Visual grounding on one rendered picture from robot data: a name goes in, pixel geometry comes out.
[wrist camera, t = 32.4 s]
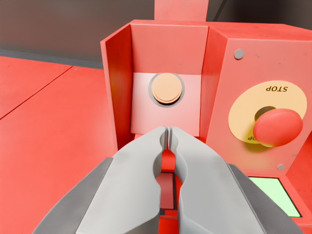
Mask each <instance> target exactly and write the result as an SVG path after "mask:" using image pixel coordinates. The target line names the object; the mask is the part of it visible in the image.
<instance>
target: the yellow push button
mask: <svg viewBox="0 0 312 234"><path fill-rule="evenodd" d="M151 88H152V93H153V96H154V98H155V99H156V100H157V101H159V102H160V103H163V104H170V103H172V102H174V101H176V100H177V99H178V98H179V96H180V94H181V92H182V84H181V82H180V80H179V78H178V77H177V76H175V75H174V74H171V73H163V74H160V75H158V76H157V77H156V78H155V79H154V81H153V83H152V87H151Z"/></svg>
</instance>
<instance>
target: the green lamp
mask: <svg viewBox="0 0 312 234"><path fill-rule="evenodd" d="M249 178H250V177H249ZM250 179H251V180H252V181H253V182H254V183H255V184H256V185H257V186H258V187H259V188H260V189H262V190H263V191H264V192H265V193H266V194H267V195H268V196H269V197H270V198H271V199H272V200H273V201H274V202H275V203H276V204H278V205H279V206H280V207H281V208H282V209H283V210H284V211H285V212H286V213H287V214H288V215H289V216H297V217H299V214H298V212H297V210H296V209H295V207H294V206H293V204H292V202H291V201H290V199H289V197H288V196H287V194H286V192H285V191H284V189H283V188H282V186H281V184H280V182H279V181H278V179H268V178H250Z"/></svg>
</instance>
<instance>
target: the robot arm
mask: <svg viewBox="0 0 312 234"><path fill-rule="evenodd" d="M167 140H168V147H169V150H171V151H172V153H173V154H174V155H175V174H176V175H177V176H178V178H179V179H180V181H181V183H182V186H181V188H180V194H179V202H178V210H177V220H178V230H179V234H304V232H303V231H302V230H301V229H300V228H299V226H298V225H297V224H296V223H295V222H294V221H293V220H292V219H291V217H290V216H289V215H288V214H287V213H286V212H285V211H284V210H283V209H282V208H281V207H280V206H279V205H278V204H276V203H275V202H274V201H273V200H272V199H271V198H270V197H269V196H268V195H267V194H266V193H265V192H264V191H263V190H262V189H260V188H259V187H258V186H257V185H256V184H255V183H254V182H253V181H252V180H251V179H250V178H249V177H248V176H247V175H246V174H245V173H243V172H242V171H241V170H240V169H239V168H238V167H237V166H236V165H235V164H234V163H227V162H226V161H225V160H224V159H223V158H222V157H221V156H220V155H219V154H217V153H216V152H215V151H214V150H213V149H211V148H210V147H209V146H207V145H206V144H204V143H203V142H201V141H200V140H198V139H196V138H195V137H193V136H192V135H190V134H189V133H187V132H185V131H183V130H182V129H180V128H178V127H175V126H170V127H165V126H163V125H161V126H159V127H157V128H155V129H153V130H152V131H150V132H148V133H146V134H144V135H142V136H140V137H139V138H137V139H135V140H133V141H131V142H130V143H128V144H127V145H125V146H124V147H122V148H121V149H120V150H119V151H118V152H117V153H116V154H115V155H114V156H113V157H106V158H105V159H104V160H103V161H102V162H101V163H99V164H98V165H97V166H96V167H95V168H94V169H93V170H92V171H91V172H90V173H88V174H87V175H86V176H85V177H84V178H83V179H82V180H81V181H80V182H78V183H77V184H76V185H75V186H74V187H73V188H72V189H71V190H70V191H68V192H67V193H66V194H65V195H64V196H63V197H62V198H61V199H60V200H59V201H58V202H57V203H56V204H55V205H54V206H53V207H52V208H51V209H50V211H49V212H48V213H47V214H46V215H45V216H44V218H43V219H42V220H41V221H40V223H39V224H38V225H37V227H36V228H35V229H34V231H33V232H32V234H158V230H159V216H160V199H161V187H160V185H159V184H158V182H157V181H156V178H157V176H158V175H159V174H160V173H161V166H162V152H163V151H164V150H166V148H167Z"/></svg>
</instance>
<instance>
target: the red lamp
mask: <svg viewBox="0 0 312 234"><path fill-rule="evenodd" d="M156 181H157V182H158V184H159V185H160V187H161V199H160V208H161V209H174V198H173V174H171V173H160V174H159V175H158V176H157V178H156Z"/></svg>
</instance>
